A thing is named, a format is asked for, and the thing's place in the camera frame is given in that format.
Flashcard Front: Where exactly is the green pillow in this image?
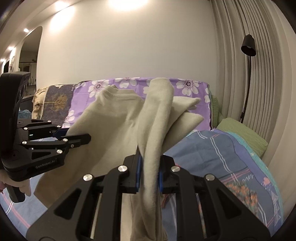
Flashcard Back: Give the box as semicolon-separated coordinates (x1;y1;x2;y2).
210;95;268;158

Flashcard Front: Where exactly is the black floor lamp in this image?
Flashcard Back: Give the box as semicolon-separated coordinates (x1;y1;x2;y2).
239;34;256;123

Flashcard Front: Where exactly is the beige cushion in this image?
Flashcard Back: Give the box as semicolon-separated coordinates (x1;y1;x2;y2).
32;87;48;120

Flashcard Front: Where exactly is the dark tree pattern pillow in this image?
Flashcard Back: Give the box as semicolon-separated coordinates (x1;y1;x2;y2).
41;84;75;126

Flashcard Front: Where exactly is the purple floral bed cover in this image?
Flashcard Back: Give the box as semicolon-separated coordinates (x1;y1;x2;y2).
61;77;212;132

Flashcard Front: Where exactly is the beige sweater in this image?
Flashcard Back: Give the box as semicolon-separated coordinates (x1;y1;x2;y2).
34;78;203;240

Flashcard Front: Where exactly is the left hand white glove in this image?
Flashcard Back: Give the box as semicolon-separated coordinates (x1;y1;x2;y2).
0;169;31;196

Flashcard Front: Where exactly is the blue striped bed sheet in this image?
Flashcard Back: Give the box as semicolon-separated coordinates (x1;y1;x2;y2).
1;130;283;240

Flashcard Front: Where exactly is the beige pleated curtain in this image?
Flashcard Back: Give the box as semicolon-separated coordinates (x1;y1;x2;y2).
209;0;296;167

